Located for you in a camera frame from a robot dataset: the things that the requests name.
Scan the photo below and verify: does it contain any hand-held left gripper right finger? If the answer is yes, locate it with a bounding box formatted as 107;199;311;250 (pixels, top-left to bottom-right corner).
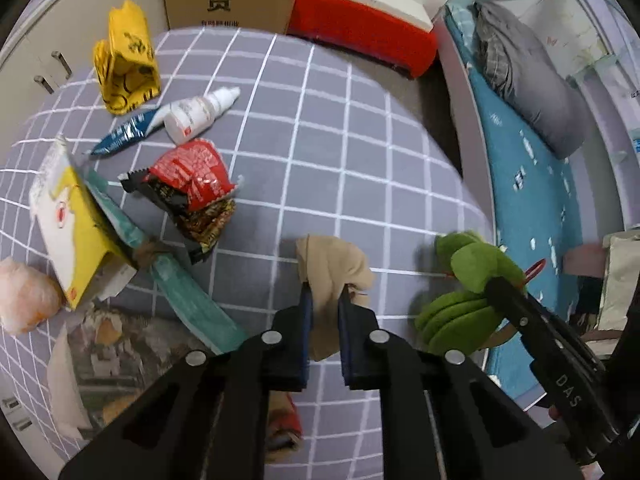
337;284;586;480

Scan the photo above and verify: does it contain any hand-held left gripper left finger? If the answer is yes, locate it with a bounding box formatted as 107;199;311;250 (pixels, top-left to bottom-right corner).
59;282;316;480

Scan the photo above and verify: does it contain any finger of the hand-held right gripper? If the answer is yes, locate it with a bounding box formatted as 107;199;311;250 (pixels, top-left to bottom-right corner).
537;304;607;377
485;276;622;467

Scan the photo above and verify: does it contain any beige sock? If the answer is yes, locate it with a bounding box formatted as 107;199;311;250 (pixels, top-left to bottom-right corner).
295;234;376;361

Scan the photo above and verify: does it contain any green plush toy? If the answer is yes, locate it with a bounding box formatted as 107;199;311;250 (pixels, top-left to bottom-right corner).
414;231;528;356

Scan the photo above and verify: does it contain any blue white sachet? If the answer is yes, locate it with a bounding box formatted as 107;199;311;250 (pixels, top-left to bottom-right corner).
90;105;173;157

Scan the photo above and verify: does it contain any yellow packet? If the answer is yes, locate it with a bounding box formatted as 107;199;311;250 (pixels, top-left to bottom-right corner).
93;0;162;116

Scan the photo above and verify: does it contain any beige bag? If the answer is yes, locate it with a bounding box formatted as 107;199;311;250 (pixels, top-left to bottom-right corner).
600;230;640;333

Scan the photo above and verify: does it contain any teal long wrapper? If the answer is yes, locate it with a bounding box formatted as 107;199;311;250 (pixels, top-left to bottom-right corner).
82;167;251;356

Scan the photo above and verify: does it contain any brown patterned wrapper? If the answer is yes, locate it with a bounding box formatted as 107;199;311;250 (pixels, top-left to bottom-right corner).
172;199;237;265

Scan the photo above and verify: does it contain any blue patterned bed sheet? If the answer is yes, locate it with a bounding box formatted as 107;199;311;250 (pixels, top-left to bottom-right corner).
445;2;601;411

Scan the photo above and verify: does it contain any red snack wrapper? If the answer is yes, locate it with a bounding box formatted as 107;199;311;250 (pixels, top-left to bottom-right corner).
147;138;243;213

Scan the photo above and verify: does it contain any black snack wrapper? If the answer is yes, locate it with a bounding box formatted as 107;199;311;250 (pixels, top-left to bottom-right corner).
118;170;190;212

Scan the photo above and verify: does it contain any white plastic bottle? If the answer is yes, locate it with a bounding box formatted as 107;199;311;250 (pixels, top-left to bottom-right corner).
164;86;241;144

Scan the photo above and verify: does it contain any yellow white box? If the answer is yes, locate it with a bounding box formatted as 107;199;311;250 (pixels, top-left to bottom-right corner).
29;135;138;311

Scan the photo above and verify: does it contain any grey folded blanket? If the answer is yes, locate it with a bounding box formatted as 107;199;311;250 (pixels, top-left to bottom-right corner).
472;0;591;158

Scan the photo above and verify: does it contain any red cooler box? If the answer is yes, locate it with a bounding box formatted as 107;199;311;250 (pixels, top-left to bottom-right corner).
287;0;440;79

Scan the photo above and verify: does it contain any cream cabinet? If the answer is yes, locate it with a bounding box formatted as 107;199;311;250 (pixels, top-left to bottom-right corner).
0;0;168;106

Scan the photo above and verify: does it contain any lilac bed frame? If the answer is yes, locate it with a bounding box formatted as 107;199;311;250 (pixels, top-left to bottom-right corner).
432;0;640;241

